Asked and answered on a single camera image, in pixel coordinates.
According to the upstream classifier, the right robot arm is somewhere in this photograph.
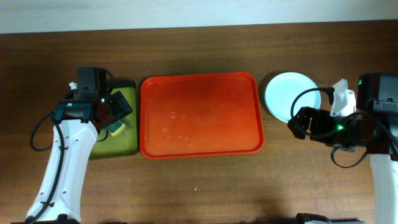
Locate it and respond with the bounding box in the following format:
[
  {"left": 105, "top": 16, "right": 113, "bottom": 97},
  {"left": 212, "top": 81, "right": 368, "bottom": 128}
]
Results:
[{"left": 287, "top": 107, "right": 397, "bottom": 223}]

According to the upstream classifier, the black tray with yellow liquid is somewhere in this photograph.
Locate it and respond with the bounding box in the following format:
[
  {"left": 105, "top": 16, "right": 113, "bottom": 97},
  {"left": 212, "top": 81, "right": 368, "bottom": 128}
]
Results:
[{"left": 90, "top": 80, "right": 139, "bottom": 159}]

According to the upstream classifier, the light blue plate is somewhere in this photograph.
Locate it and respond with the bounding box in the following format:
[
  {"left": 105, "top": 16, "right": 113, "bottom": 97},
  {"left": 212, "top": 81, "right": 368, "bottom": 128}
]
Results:
[{"left": 264, "top": 72, "right": 321, "bottom": 123}]

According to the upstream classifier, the red plastic tray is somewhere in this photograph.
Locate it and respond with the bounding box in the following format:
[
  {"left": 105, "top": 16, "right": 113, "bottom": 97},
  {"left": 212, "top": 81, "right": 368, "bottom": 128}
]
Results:
[{"left": 140, "top": 72, "right": 265, "bottom": 159}]

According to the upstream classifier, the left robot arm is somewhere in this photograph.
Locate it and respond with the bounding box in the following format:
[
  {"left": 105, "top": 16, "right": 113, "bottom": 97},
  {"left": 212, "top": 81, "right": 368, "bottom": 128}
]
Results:
[{"left": 25, "top": 91, "right": 132, "bottom": 223}]

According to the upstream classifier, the yellow green sponge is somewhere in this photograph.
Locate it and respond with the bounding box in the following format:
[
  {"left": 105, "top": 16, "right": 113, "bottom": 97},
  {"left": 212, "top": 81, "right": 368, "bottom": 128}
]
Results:
[{"left": 108, "top": 121, "right": 126, "bottom": 137}]

